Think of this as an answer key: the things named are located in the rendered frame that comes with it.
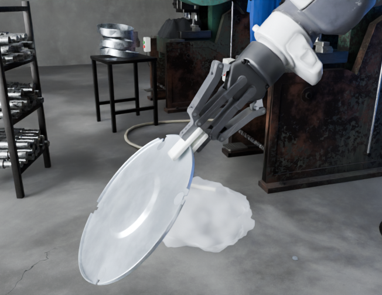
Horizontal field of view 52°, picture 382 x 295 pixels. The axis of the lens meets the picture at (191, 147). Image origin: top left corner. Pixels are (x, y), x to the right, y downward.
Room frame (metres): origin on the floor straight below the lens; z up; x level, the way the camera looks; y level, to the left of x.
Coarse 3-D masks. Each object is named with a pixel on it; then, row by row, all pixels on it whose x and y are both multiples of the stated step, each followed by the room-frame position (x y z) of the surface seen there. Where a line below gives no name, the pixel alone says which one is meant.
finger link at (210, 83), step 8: (216, 64) 0.63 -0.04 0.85; (216, 72) 0.62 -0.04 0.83; (208, 80) 0.63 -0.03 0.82; (216, 80) 0.63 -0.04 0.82; (200, 88) 0.64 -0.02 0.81; (208, 88) 0.62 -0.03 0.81; (200, 96) 0.62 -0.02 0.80; (208, 96) 0.62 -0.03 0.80; (192, 104) 0.63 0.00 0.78; (200, 104) 0.62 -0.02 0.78; (192, 112) 0.61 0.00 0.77
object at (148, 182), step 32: (128, 160) 0.75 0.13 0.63; (160, 160) 0.66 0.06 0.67; (192, 160) 0.57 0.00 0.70; (128, 192) 0.64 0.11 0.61; (160, 192) 0.58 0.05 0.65; (96, 224) 0.65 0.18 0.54; (128, 224) 0.56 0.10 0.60; (160, 224) 0.51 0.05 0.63; (96, 256) 0.57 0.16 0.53; (128, 256) 0.50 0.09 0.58
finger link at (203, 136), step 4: (204, 132) 0.63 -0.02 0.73; (200, 136) 0.63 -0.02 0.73; (204, 136) 0.62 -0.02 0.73; (208, 136) 0.62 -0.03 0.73; (196, 140) 0.62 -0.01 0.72; (200, 140) 0.62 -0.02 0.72; (192, 144) 0.63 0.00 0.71; (196, 144) 0.62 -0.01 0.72; (200, 144) 0.62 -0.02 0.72; (192, 148) 0.62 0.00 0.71; (196, 148) 0.62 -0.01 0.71
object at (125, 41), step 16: (112, 32) 2.98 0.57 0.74; (128, 32) 3.01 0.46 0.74; (112, 48) 3.10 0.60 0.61; (128, 48) 3.04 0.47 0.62; (96, 80) 3.19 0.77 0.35; (112, 80) 2.89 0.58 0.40; (96, 96) 3.18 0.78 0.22; (112, 96) 2.88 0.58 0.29; (96, 112) 3.19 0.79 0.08; (112, 112) 2.88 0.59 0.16; (128, 112) 2.95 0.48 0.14; (112, 128) 2.88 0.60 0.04
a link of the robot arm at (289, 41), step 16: (272, 16) 0.66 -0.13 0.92; (288, 16) 0.64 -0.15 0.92; (256, 32) 0.67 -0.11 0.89; (272, 32) 0.64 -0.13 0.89; (288, 32) 0.63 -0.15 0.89; (304, 32) 0.63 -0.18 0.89; (272, 48) 0.64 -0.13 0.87; (288, 48) 0.62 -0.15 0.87; (304, 48) 0.62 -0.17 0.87; (288, 64) 0.66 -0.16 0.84; (304, 64) 0.61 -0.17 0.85; (320, 64) 0.60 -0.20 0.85
